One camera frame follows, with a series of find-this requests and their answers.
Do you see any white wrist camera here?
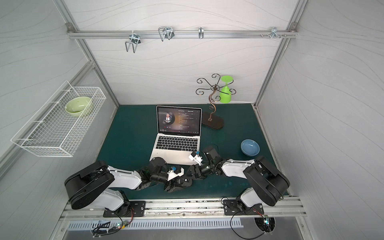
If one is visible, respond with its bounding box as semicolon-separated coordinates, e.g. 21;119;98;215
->
167;166;185;181
189;152;203;166

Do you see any green plastic goblet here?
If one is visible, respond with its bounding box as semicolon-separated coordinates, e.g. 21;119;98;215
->
220;76;234;104

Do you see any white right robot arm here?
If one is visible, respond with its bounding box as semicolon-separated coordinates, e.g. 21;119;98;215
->
187;146;291;211

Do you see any aluminium top rail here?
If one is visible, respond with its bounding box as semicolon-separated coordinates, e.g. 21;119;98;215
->
68;29;299;40

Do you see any aluminium frame post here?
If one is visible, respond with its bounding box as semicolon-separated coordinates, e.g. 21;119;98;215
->
254;0;308;108
53;0;120;107

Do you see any metal hook right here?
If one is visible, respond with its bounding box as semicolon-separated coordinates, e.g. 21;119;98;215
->
260;27;287;39

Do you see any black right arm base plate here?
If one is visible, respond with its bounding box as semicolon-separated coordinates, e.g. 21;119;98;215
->
221;199;265;216

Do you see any metal double hook left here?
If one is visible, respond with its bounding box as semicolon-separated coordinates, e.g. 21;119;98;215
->
125;32;141;53

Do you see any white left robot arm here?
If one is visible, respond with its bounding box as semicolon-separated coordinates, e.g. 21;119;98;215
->
65;157;193;215

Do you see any silver laptop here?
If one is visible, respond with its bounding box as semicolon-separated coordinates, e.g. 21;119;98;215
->
150;106;202;166

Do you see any brown copper cup holder stand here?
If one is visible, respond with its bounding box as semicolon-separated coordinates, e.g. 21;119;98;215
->
196;74;237;130

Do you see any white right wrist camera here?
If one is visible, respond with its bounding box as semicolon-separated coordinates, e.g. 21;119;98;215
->
189;152;203;166

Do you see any blue bowl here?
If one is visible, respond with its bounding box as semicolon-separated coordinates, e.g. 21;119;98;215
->
241;139;261;157

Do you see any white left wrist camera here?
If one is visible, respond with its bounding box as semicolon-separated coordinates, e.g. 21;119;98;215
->
167;166;185;181

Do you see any white wire basket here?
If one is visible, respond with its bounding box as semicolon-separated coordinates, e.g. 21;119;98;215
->
11;81;107;158

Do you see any aluminium frame post right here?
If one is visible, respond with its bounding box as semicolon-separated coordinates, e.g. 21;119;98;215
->
254;0;308;108

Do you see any metal double hook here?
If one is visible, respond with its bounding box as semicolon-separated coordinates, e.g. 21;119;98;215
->
125;32;141;53
158;27;175;42

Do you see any aluminium frame post left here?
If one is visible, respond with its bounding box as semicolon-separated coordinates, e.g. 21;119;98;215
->
53;0;120;107

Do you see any white slotted cable duct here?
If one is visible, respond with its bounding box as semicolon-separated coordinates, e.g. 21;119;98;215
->
67;218;244;231

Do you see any metal double hook middle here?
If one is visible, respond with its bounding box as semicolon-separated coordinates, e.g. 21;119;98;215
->
158;27;175;42

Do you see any metal single hook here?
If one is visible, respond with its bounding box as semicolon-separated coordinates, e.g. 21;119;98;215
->
198;27;204;39

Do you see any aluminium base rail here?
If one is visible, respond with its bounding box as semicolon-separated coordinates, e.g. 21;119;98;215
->
59;197;307;221

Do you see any green ceramic bowl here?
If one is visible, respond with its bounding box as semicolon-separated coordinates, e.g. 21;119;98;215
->
65;96;93;117

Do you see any green table mat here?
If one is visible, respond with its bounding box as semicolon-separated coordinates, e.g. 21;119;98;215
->
98;104;273;200

